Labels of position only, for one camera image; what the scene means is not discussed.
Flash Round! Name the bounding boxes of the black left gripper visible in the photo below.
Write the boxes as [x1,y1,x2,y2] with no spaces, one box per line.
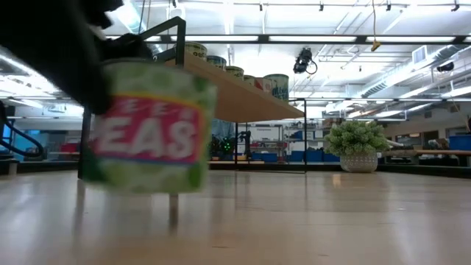
[0,0,152,116]

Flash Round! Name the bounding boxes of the short green peas can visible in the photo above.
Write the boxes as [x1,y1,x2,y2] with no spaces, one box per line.
[81,58,219,195]

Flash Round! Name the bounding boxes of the tall yellow blue can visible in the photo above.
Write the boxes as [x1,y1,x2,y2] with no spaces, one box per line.
[183,41,208,62]

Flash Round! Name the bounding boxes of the short red white can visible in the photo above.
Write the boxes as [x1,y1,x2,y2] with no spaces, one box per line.
[254,77,273,93]

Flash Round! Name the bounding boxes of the short teal label can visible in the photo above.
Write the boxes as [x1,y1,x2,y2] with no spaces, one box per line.
[263,73,290,103]

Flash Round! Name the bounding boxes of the black overhead rig beam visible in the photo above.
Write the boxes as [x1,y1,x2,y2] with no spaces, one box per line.
[105,34,471,45]

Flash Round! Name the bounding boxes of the blue storage bin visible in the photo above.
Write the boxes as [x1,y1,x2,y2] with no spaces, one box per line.
[252,152,279,163]
[447,134,471,151]
[289,149,325,163]

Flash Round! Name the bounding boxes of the green potted plant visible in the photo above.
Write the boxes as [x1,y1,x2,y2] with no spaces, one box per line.
[323,120,389,174]

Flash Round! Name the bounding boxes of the background wooden workbench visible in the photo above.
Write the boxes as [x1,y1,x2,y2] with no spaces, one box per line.
[382,149,471,158]

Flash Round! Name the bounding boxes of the black looped cable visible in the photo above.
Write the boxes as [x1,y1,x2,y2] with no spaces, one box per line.
[0,101,46,159]

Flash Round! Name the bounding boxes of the wooden shelf with black frame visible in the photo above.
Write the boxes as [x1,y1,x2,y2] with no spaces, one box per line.
[77,16,308,174]

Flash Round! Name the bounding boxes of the black overhead camera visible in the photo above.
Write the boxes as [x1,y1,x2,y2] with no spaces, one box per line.
[292,46,318,75]

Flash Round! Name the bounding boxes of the yellow hanging cable connector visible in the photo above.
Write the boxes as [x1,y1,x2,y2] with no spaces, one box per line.
[369,0,383,52]

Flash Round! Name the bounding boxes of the silver ceiling air duct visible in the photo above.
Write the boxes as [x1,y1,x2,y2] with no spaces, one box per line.
[360,43,471,99]

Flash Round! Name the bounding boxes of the black aluminium rig frame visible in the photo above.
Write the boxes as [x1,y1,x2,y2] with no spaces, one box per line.
[0,158,471,180]

